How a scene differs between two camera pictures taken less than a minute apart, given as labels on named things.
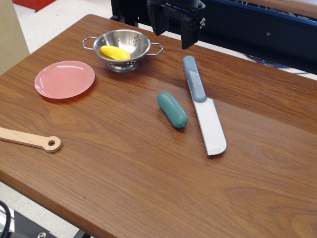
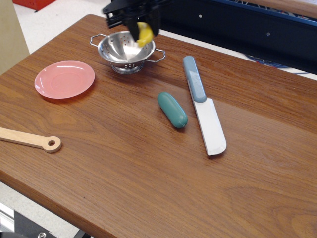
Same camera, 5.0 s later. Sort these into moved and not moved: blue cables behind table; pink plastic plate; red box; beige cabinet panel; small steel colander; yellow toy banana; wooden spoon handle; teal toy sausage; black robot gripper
Moved: yellow toy banana; small steel colander; black robot gripper
Not moved: blue cables behind table; wooden spoon handle; teal toy sausage; beige cabinet panel; red box; pink plastic plate
